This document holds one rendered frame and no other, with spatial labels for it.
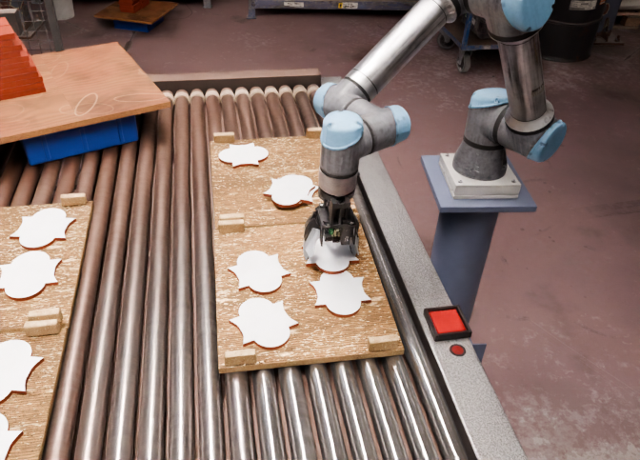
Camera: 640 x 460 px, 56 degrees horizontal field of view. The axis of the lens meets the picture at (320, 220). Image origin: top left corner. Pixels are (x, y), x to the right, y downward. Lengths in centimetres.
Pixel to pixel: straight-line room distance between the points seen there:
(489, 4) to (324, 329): 73
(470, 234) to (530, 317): 95
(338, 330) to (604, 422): 144
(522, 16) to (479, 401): 74
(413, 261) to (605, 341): 146
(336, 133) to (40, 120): 92
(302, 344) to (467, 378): 31
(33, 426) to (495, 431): 77
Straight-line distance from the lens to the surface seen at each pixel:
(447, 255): 189
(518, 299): 277
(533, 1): 132
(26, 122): 177
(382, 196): 159
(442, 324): 126
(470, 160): 172
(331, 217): 119
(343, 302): 124
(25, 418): 116
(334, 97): 126
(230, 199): 153
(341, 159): 112
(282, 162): 167
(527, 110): 153
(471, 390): 118
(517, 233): 313
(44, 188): 171
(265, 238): 140
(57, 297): 134
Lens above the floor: 182
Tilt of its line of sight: 37 degrees down
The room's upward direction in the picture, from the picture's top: 3 degrees clockwise
